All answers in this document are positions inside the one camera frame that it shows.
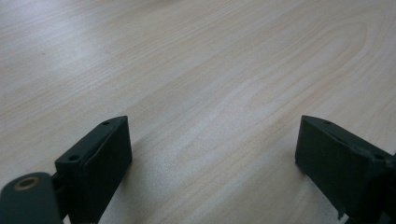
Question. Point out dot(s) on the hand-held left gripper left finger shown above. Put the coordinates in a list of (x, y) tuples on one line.
[(93, 171)]

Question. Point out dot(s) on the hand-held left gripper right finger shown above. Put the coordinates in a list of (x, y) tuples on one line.
[(342, 168)]

